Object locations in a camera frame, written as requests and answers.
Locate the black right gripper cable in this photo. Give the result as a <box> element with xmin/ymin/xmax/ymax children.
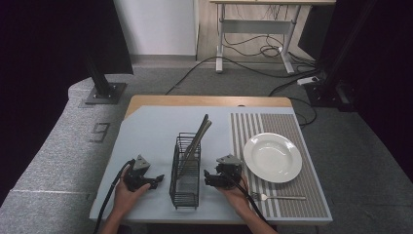
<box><xmin>223</xmin><ymin>171</ymin><xmax>271</xmax><ymax>228</ymax></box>

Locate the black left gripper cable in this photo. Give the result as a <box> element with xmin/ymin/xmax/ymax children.
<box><xmin>93</xmin><ymin>158</ymin><xmax>136</xmax><ymax>234</ymax></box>

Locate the black stand with dark base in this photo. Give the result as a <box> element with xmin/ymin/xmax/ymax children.
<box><xmin>304</xmin><ymin>0</ymin><xmax>379</xmax><ymax>113</ymax></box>

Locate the tangle of black cables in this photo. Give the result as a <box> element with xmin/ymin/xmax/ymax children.
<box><xmin>223</xmin><ymin>4</ymin><xmax>318</xmax><ymax>71</ymax></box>

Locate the person's right hand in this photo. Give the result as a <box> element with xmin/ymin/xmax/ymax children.
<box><xmin>215</xmin><ymin>175</ymin><xmax>253</xmax><ymax>216</ymax></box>

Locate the long black floor cable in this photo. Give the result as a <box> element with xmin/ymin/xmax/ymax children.
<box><xmin>165</xmin><ymin>56</ymin><xmax>320</xmax><ymax>97</ymax></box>

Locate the grey striped placemat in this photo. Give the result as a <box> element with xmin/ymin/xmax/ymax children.
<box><xmin>230</xmin><ymin>112</ymin><xmax>330</xmax><ymax>219</ymax></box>

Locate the looped black floor cable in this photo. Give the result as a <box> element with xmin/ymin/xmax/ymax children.
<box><xmin>268</xmin><ymin>77</ymin><xmax>322</xmax><ymax>129</ymax></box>

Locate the silver long knife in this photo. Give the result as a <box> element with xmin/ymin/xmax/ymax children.
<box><xmin>183</xmin><ymin>120</ymin><xmax>213</xmax><ymax>170</ymax></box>

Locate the person's left hand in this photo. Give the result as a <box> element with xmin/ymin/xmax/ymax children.
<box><xmin>111</xmin><ymin>167</ymin><xmax>152</xmax><ymax>217</ymax></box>

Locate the wooden table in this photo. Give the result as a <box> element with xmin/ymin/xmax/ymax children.
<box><xmin>125</xmin><ymin>94</ymin><xmax>293</xmax><ymax>119</ymax></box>

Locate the light blue table mat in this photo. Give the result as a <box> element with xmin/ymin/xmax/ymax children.
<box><xmin>89</xmin><ymin>104</ymin><xmax>334</xmax><ymax>226</ymax></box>

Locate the silver fork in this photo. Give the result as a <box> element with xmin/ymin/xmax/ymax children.
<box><xmin>250</xmin><ymin>191</ymin><xmax>308</xmax><ymax>202</ymax></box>

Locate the white metal-frame desk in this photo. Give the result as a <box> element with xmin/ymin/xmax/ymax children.
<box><xmin>209</xmin><ymin>0</ymin><xmax>337</xmax><ymax>75</ymax></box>

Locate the dark long knife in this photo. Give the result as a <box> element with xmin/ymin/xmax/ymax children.
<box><xmin>179</xmin><ymin>113</ymin><xmax>210</xmax><ymax>175</ymax></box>

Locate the black stand with base plate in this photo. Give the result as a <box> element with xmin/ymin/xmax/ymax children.
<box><xmin>82</xmin><ymin>53</ymin><xmax>129</xmax><ymax>106</ymax></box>

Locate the black wire cutlery holder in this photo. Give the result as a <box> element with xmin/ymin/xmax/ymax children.
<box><xmin>169</xmin><ymin>132</ymin><xmax>202</xmax><ymax>211</ymax></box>

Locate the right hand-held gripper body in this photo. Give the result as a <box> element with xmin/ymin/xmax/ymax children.
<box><xmin>213</xmin><ymin>154</ymin><xmax>244</xmax><ymax>191</ymax></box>

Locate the black curtain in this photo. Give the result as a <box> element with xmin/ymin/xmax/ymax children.
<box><xmin>297</xmin><ymin>0</ymin><xmax>413</xmax><ymax>183</ymax></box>
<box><xmin>0</xmin><ymin>0</ymin><xmax>134</xmax><ymax>208</ymax></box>

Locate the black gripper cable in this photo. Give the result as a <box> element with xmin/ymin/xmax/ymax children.
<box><xmin>93</xmin><ymin>158</ymin><xmax>136</xmax><ymax>234</ymax></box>
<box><xmin>223</xmin><ymin>171</ymin><xmax>271</xmax><ymax>228</ymax></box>

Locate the white power strip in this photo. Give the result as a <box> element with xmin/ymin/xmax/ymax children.
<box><xmin>296</xmin><ymin>75</ymin><xmax>321</xmax><ymax>87</ymax></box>

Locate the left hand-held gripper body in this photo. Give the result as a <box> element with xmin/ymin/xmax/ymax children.
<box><xmin>124</xmin><ymin>154</ymin><xmax>154</xmax><ymax>193</ymax></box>

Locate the white round plate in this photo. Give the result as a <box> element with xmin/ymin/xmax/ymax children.
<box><xmin>243</xmin><ymin>132</ymin><xmax>304</xmax><ymax>184</ymax></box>

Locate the grey floor outlet cover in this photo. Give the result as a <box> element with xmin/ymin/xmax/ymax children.
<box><xmin>89</xmin><ymin>122</ymin><xmax>111</xmax><ymax>144</ymax></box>

